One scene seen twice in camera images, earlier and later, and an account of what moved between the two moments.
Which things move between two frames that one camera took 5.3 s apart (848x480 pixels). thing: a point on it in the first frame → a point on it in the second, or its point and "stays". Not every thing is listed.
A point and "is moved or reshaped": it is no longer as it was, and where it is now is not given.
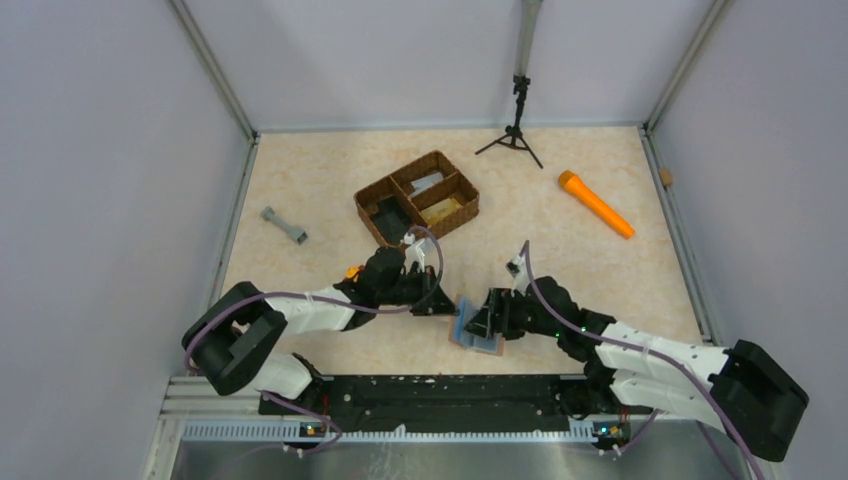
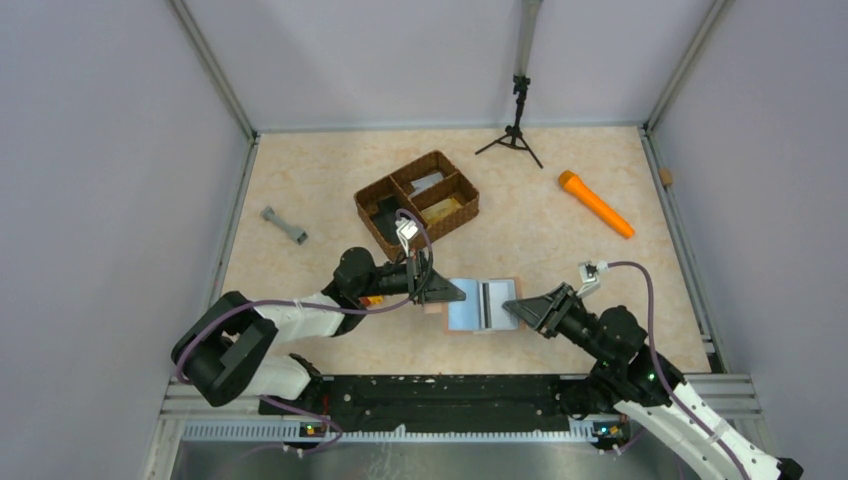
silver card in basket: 424,183 stays
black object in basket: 392,220 stays
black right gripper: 498,312 → 562,310
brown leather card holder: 492,344 is moved or reshaped
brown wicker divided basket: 430,193 stays
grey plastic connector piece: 269,214 stays
